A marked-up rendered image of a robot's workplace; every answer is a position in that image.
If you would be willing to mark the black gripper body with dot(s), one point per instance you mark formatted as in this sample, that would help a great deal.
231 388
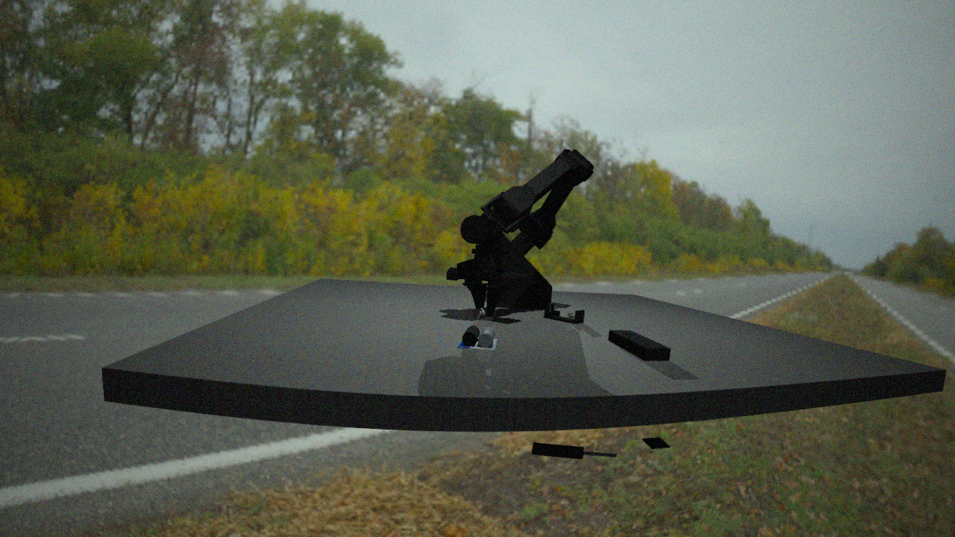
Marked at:
500 279

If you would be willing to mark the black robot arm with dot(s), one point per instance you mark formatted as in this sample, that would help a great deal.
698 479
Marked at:
512 208

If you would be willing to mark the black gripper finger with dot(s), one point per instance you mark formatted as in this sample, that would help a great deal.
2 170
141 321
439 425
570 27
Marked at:
478 292
494 295

